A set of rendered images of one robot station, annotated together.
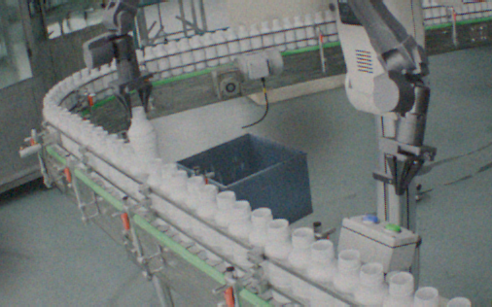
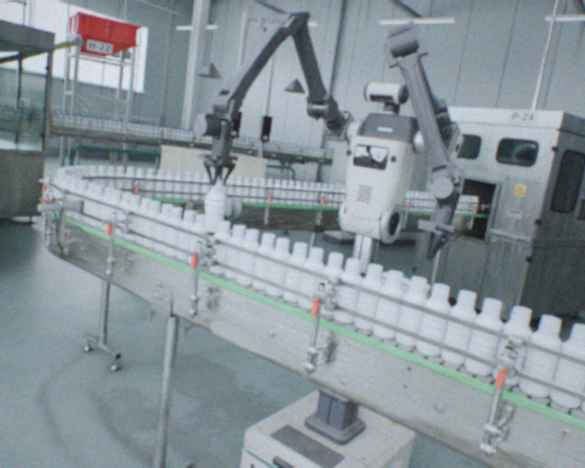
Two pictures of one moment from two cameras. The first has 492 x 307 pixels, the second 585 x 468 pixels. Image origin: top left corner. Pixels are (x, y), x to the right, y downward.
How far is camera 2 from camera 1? 0.66 m
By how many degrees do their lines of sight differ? 23
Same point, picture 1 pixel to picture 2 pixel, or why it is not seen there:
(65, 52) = not seen: outside the picture
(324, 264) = (396, 285)
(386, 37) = (440, 156)
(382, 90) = (439, 185)
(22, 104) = not seen: outside the picture
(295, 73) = (243, 221)
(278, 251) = (353, 278)
